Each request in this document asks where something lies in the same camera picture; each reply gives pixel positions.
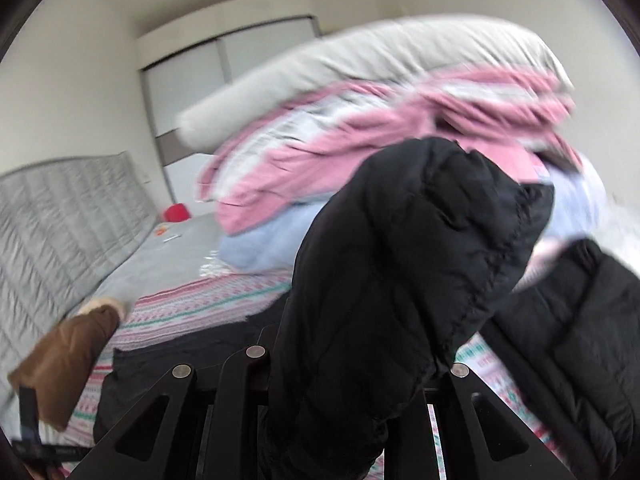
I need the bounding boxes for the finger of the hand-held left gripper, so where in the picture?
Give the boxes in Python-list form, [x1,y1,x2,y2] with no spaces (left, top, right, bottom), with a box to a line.
[19,386,41,448]

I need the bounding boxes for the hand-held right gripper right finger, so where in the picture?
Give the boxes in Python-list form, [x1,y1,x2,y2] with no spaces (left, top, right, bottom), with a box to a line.
[384,363,577,480]

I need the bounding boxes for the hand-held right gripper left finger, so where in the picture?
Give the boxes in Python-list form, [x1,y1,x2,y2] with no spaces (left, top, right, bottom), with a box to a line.
[70,296,297,480]

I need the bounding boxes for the black puffer jacket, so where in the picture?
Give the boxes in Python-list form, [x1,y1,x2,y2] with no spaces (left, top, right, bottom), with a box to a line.
[257,135,640,480]

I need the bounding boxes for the brown folded garment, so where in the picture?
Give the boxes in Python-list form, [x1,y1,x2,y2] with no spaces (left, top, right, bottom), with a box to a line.
[7,299,127,432]

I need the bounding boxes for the printed patterned blanket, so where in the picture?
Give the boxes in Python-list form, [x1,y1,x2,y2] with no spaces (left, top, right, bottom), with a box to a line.
[50,270,526,480]

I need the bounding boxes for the clear plastic wrap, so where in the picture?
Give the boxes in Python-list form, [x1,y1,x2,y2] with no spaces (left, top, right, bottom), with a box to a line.
[199,254,237,282]

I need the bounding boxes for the light blue blanket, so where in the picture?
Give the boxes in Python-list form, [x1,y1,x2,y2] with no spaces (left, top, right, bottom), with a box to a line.
[217,160,610,275]

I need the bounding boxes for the grey bed sheet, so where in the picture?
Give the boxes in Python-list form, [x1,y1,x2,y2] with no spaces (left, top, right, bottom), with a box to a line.
[90,210,238,313]

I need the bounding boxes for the grey quilted headboard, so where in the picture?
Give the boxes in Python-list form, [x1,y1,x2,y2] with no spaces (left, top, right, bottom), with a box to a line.
[0,152,157,411]

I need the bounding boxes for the pink blanket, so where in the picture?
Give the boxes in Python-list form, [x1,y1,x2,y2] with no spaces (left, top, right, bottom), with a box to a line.
[197,67,587,237]

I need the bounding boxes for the white wardrobe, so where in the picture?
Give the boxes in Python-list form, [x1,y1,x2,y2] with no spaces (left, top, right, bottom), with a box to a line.
[136,0,322,202]

